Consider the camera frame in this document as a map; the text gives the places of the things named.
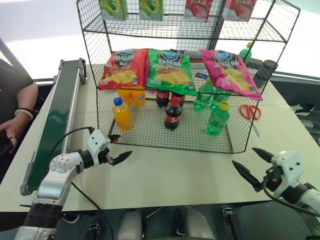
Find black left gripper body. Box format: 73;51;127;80
97;146;114;166

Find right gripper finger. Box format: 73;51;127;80
231;159;261;193
251;147;274;164

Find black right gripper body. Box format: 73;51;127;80
261;165;285;194

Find green conveyor belt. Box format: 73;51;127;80
19;58;88;197

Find bystander bare hand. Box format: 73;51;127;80
0;118;23;154

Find orange soda bottle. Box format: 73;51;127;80
117;88;134;105
130;88;147;107
112;97;134;132

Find green soda bottle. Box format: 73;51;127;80
209;87;231;111
238;42;254;66
193;78;215;111
205;100;231;137

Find black and white sneaker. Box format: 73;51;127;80
289;103;318;116

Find cola bottle red label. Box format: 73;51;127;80
163;93;183;132
171;91;187;108
155;88;172;109

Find white rounded robot leg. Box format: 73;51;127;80
174;206;216;240
116;209;144;240

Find red potato chips bag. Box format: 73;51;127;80
97;48;149;91

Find black cylinder container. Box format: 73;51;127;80
252;59;279;89

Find green potato chips bag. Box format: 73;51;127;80
145;48;198;97

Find pink potato chips bag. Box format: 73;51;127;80
199;48;264;102

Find black ribbed object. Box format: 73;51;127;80
245;57;264;70

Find black phone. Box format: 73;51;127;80
0;129;14;156

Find green candy bag left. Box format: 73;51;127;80
98;0;129;22

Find green candy bag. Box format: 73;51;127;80
138;0;165;22
98;0;129;22

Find red strawberry bag right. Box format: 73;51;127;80
222;0;257;22

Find red strawberry candy bag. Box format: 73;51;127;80
183;0;214;23

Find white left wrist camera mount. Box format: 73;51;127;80
86;129;111;168

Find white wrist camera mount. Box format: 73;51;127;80
271;150;305;198
86;129;111;168

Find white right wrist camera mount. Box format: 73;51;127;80
271;150;305;198

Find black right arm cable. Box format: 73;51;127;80
261;178;320;218

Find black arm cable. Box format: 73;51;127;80
261;178;320;218
45;126;96;166

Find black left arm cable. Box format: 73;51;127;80
45;126;96;166

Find thin black cable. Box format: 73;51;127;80
71;181;115;240

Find red handled scissors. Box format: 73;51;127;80
238;104;262;138

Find black wire mesh rack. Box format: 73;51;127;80
76;0;301;155

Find white bead bracelet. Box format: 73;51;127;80
14;107;34;122

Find person's arm with bracelet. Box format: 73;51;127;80
0;58;35;126

